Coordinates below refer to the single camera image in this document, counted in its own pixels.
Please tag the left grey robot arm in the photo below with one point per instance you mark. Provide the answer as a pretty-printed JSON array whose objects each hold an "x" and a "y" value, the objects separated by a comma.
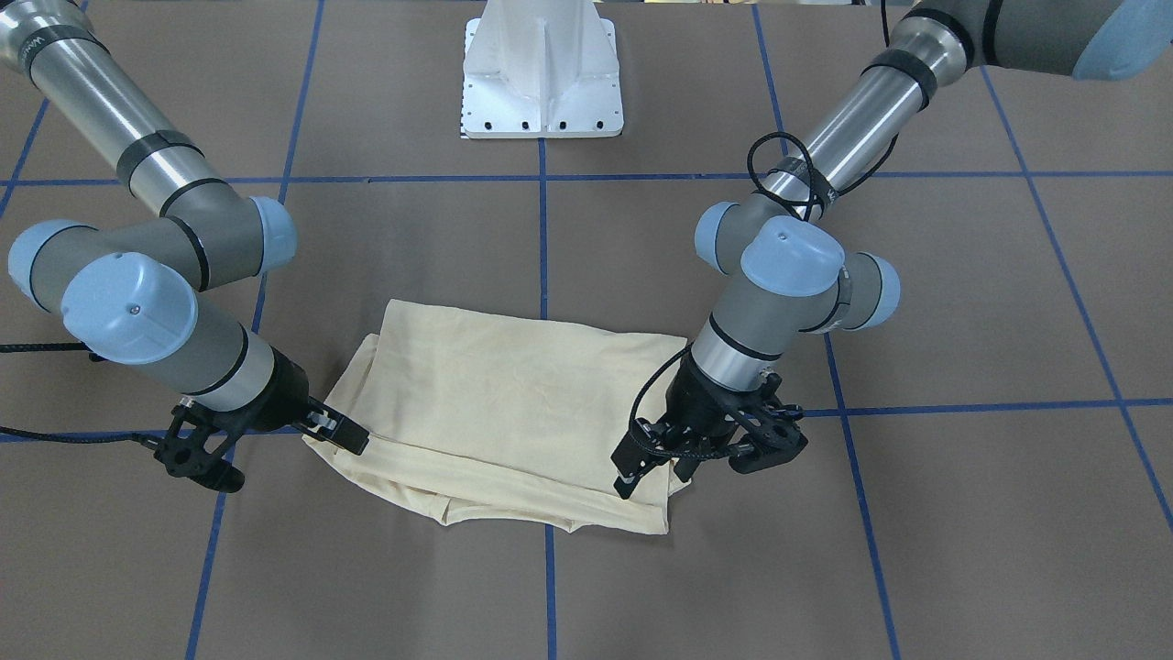
[{"x": 788, "y": 277}]

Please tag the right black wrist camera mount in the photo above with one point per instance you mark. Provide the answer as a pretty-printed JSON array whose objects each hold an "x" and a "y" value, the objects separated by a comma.
[{"x": 196, "y": 442}]

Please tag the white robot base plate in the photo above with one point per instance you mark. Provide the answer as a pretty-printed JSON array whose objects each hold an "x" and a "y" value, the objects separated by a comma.
[{"x": 541, "y": 69}]

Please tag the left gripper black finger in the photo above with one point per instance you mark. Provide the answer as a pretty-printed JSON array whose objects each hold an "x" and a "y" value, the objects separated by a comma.
[{"x": 642, "y": 450}]

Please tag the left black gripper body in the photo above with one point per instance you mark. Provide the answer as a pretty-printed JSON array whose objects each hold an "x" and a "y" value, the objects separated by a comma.
[{"x": 698, "y": 401}]

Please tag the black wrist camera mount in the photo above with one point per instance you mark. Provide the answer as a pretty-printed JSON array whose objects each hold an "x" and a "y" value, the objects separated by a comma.
[
  {"x": 771, "y": 435},
  {"x": 196, "y": 442}
]

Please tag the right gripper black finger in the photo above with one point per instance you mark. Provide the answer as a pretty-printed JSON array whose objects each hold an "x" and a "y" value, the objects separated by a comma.
[{"x": 321, "y": 422}]

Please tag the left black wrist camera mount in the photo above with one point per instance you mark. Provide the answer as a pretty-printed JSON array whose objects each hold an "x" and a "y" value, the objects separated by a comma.
[{"x": 771, "y": 435}]

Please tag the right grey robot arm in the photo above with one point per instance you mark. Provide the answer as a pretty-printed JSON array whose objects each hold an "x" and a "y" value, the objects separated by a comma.
[{"x": 134, "y": 294}]

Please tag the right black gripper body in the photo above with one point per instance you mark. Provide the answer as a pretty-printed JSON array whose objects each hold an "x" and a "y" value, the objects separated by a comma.
[{"x": 282, "y": 394}]

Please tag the beige long-sleeve printed shirt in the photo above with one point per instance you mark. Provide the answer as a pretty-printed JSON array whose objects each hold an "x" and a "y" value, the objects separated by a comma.
[{"x": 477, "y": 416}]

